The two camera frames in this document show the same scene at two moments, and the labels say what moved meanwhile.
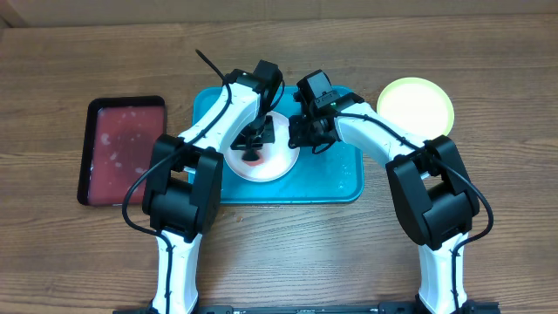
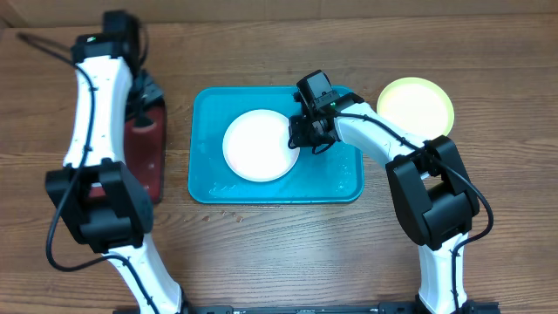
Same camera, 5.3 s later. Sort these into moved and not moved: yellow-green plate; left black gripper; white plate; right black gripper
Moved: left black gripper
Not moved: white plate; right black gripper; yellow-green plate
